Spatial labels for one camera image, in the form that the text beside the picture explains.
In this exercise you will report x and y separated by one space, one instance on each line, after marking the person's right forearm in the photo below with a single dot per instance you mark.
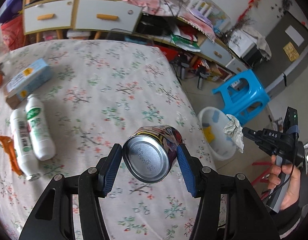
294 222

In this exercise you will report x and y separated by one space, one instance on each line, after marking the white waste bin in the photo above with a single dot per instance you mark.
219 152

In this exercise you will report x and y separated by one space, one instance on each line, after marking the orange wrapper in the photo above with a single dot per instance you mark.
7 145

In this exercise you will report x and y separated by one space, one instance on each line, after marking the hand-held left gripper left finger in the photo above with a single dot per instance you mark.
111 170

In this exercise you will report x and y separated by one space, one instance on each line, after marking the map poster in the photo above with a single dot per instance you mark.
219 15

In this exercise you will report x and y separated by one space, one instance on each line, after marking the white drawer cabinet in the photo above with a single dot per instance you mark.
75 2

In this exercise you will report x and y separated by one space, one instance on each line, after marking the silver foil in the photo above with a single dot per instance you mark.
232 130

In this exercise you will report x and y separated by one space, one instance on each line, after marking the white paper sheet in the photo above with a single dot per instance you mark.
294 33

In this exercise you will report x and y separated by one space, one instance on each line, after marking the red printed drink can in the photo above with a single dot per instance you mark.
146 155

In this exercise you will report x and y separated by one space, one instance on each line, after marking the black floor device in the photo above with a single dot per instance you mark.
184 70
201 78

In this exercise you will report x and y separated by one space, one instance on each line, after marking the red box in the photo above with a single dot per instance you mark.
170 53

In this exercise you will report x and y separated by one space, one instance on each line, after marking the blue plastic stool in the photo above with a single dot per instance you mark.
244 80

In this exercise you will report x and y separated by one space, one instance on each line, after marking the purple ball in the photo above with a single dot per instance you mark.
11 7

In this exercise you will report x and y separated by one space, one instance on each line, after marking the white rack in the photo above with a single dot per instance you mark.
202 6

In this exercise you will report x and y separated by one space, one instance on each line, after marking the person's right hand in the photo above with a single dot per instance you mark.
293 185

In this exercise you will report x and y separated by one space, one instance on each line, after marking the red bag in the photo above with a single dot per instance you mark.
11 32

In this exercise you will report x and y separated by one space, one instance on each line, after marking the white bottle with green label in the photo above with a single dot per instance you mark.
41 140

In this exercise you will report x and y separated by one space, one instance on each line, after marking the white box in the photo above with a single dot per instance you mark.
241 42

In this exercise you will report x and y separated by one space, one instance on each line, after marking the dried branches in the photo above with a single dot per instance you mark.
239 25

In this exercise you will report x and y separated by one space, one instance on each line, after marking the black appliance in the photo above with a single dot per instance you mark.
254 55

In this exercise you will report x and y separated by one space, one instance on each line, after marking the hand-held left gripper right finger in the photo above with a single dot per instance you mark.
186 170

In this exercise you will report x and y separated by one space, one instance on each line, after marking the green and white bag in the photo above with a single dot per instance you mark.
184 42

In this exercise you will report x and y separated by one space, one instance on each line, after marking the low wooden cabinet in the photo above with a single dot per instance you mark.
201 36

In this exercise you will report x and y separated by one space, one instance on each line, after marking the yellow note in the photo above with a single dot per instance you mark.
291 51

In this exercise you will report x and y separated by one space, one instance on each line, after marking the light blue carton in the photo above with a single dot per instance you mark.
28 76

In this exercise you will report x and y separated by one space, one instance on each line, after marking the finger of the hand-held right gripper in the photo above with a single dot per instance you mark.
264 147
251 132

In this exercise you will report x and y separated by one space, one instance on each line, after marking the white bottle with barcode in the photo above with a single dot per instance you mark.
21 140

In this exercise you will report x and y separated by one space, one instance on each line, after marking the small grey drawer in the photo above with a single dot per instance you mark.
235 66

